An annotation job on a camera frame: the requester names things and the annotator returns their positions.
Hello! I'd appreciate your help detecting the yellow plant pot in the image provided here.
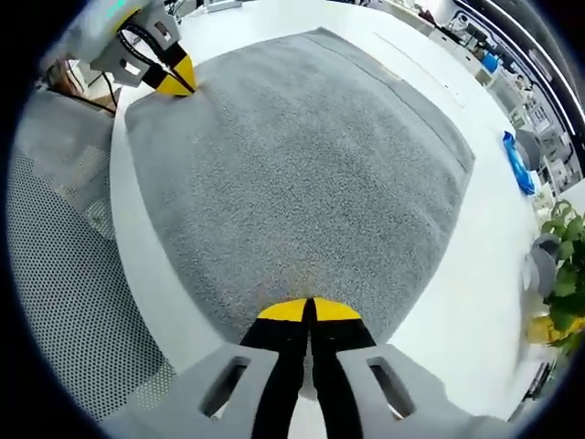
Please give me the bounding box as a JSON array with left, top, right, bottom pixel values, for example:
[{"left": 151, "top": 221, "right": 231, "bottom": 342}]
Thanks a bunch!
[{"left": 527, "top": 315, "right": 573, "bottom": 345}]

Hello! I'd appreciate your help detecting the black cable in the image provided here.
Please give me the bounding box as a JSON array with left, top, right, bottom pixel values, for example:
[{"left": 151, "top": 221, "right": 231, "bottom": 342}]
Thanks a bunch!
[{"left": 63, "top": 70, "right": 119, "bottom": 115}]

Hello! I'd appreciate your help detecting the person's left hand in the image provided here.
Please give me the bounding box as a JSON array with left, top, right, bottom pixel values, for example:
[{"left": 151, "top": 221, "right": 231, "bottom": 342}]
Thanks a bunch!
[{"left": 45, "top": 61, "right": 115, "bottom": 113}]

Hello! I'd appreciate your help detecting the grey towel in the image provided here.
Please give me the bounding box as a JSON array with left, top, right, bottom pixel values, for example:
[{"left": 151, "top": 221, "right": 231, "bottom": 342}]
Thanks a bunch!
[{"left": 123, "top": 27, "right": 476, "bottom": 348}]

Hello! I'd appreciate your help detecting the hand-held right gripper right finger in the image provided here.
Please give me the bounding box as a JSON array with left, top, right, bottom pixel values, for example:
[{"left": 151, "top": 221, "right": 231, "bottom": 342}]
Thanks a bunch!
[{"left": 311, "top": 296, "right": 508, "bottom": 439}]

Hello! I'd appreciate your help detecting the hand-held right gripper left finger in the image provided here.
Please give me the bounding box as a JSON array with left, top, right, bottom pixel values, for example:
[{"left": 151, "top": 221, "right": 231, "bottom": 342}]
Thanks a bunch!
[{"left": 107, "top": 297, "right": 308, "bottom": 439}]

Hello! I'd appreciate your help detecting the green potted plant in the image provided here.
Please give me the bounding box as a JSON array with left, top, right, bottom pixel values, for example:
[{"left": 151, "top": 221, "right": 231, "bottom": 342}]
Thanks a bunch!
[{"left": 541, "top": 199, "right": 585, "bottom": 353}]

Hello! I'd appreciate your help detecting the white mesh office chair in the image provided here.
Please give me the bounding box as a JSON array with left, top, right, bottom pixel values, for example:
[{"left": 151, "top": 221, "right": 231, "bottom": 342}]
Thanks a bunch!
[{"left": 6, "top": 86, "right": 179, "bottom": 422}]

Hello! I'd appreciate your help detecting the blue plastic packet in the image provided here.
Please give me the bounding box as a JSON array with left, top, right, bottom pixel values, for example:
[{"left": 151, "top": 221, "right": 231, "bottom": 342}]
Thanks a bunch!
[{"left": 502, "top": 131, "right": 537, "bottom": 197}]

